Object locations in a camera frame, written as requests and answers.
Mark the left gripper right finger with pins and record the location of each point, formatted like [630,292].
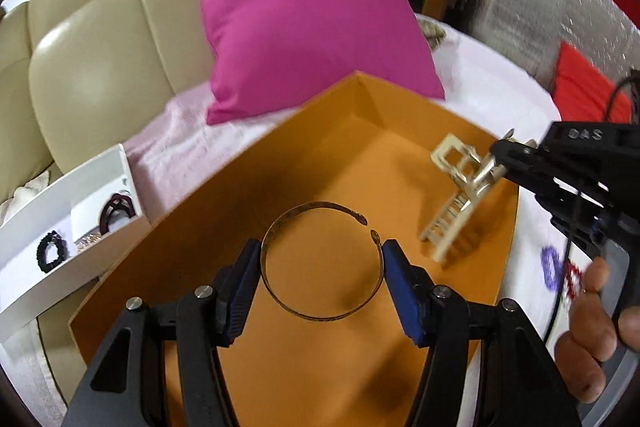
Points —
[409,286]

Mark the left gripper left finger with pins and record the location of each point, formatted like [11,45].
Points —
[235,287]

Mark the beige hair claw clip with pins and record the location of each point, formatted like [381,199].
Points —
[474,177]

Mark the white jewelry box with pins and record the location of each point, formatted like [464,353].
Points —
[39,262]

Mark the person's right hand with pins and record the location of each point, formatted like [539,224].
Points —
[592,337]

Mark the small red pillow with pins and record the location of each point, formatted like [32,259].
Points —
[580,91]

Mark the orange cardboard box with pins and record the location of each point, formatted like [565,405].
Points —
[322,345]

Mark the dark red bangle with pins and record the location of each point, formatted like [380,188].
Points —
[119,204]

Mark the silver foil insulation panel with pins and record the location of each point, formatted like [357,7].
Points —
[530,32]

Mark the patterned beige cloth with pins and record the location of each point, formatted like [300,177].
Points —
[432,32]

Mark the magenta pillow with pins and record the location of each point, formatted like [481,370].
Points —
[275,54]

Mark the beige leather headboard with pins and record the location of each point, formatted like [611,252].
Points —
[79,76]

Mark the gold chain jewelry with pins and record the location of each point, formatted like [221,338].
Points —
[87,241]

